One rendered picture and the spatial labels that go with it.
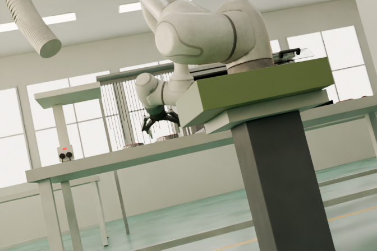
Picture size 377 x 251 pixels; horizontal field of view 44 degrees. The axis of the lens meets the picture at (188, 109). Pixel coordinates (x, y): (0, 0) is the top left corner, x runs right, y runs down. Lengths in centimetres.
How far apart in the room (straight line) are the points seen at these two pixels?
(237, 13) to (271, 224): 66
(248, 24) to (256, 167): 45
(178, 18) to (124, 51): 766
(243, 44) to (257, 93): 23
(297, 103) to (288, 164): 19
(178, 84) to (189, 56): 54
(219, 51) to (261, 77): 18
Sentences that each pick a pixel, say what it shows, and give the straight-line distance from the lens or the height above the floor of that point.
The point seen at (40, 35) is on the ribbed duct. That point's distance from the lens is 320.
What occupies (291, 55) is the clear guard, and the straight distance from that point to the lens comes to 239.
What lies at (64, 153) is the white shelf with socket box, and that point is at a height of 86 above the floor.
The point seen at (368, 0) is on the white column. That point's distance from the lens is 656.
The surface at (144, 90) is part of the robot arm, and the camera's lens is 194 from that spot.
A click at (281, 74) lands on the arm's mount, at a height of 80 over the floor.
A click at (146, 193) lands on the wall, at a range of 869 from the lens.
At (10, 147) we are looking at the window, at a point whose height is 167.
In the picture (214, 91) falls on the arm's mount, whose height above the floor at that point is 79.
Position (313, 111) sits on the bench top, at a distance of 223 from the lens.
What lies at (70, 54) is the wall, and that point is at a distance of 904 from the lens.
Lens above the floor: 61
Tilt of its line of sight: 7 degrees up
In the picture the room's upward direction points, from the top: 13 degrees counter-clockwise
